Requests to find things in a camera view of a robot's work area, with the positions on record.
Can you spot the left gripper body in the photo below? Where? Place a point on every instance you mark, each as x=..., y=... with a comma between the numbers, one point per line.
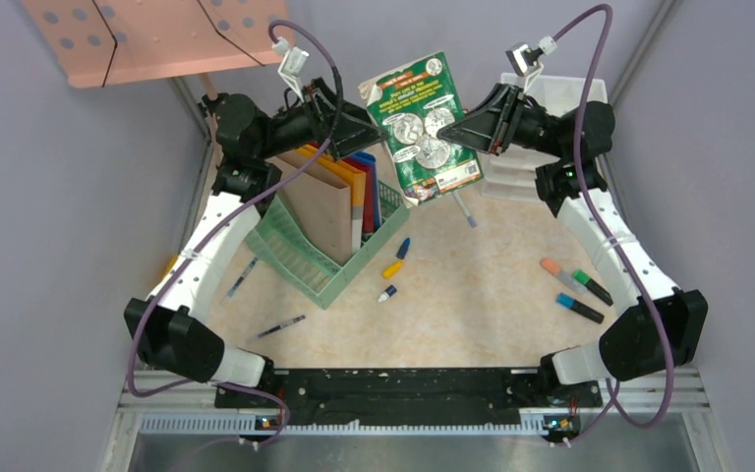
x=309, y=122

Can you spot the green children's book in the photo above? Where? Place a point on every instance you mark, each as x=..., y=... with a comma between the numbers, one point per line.
x=412, y=103

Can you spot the beige pressure file folder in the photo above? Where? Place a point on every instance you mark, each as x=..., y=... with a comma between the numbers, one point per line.
x=321, y=210

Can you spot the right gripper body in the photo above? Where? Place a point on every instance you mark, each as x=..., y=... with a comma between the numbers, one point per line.
x=513, y=123

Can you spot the teal capped marker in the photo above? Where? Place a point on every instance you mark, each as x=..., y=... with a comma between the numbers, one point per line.
x=579, y=308

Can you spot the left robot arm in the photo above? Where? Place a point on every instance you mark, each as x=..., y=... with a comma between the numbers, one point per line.
x=169, y=327

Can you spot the pink perforated lamp panel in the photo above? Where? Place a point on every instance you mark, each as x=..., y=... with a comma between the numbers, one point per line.
x=112, y=42

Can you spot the lavender capped marker pen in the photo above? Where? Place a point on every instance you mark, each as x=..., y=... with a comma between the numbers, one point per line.
x=465, y=210

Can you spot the yellow dropper bottle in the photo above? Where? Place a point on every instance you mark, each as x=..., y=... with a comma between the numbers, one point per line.
x=392, y=269

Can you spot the blue plastic folder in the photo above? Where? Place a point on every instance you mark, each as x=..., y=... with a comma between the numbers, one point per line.
x=373, y=202

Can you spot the orange capped highlighter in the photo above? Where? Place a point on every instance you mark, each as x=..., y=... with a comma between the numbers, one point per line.
x=563, y=276

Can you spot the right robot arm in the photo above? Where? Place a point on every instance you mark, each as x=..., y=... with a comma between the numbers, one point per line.
x=656, y=319

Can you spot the pink lamp stand pole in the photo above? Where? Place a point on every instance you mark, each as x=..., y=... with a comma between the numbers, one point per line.
x=209, y=87

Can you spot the orange file folder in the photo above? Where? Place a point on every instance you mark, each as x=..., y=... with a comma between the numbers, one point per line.
x=330, y=171

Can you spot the green capped highlighter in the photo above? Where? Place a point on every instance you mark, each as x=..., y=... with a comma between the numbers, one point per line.
x=593, y=286

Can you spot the clear plastic drawer unit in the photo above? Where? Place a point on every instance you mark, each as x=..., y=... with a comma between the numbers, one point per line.
x=512, y=175

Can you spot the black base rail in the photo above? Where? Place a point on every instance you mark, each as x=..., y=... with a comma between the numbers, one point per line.
x=426, y=400

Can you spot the red translucent file folder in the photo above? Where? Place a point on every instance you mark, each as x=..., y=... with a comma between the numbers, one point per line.
x=363, y=169

